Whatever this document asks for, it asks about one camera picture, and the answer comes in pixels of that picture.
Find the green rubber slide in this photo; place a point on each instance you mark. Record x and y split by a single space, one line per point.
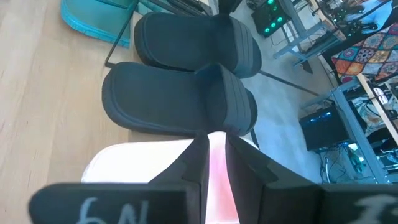
93 18

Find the colourful patterned quilt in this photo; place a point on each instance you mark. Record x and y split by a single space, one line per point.
370 53

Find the pink rubber slide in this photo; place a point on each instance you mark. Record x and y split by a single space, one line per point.
133 161

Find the computer tower with green lights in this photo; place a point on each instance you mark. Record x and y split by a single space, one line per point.
270 18

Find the computer tower with blue light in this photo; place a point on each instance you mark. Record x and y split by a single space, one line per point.
323 130

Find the grey cluttered metal table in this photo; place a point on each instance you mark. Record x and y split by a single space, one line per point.
357 133

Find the grey metal desk frame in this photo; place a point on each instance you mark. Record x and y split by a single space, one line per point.
300 31

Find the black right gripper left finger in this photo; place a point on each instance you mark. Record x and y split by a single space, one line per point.
174 199

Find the black rubber slide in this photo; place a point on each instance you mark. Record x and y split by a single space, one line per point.
186 40
161 99

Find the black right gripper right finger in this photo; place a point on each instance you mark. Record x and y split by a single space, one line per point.
280 202

